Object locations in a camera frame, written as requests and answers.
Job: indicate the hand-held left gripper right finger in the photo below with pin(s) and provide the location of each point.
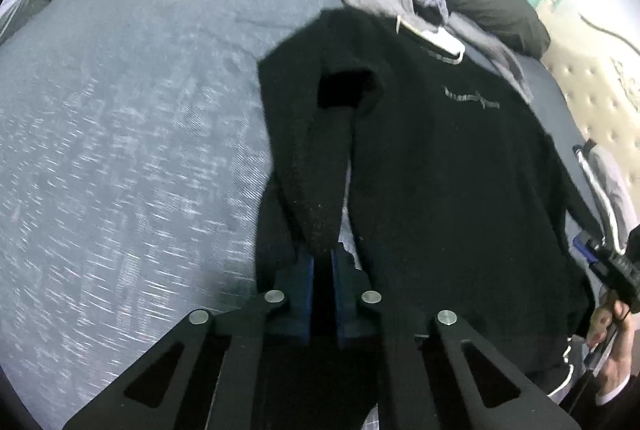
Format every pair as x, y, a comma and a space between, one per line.
345, 295

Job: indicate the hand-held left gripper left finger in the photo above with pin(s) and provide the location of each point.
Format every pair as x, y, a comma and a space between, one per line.
300, 295

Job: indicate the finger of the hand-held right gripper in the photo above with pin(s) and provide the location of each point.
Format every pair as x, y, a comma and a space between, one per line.
585, 247

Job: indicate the black knit sweater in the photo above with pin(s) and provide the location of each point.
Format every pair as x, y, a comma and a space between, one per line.
450, 185

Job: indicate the person's right forearm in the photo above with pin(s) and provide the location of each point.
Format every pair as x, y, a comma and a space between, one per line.
617, 397

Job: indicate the person's right hand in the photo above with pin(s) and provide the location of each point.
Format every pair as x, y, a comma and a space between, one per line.
617, 360

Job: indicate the grey folded garment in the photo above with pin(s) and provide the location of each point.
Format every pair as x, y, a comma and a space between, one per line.
615, 190

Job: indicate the black folded garment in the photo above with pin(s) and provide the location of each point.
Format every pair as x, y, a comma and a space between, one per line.
582, 149

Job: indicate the cream tufted headboard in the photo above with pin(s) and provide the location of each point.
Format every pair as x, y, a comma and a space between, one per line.
600, 99

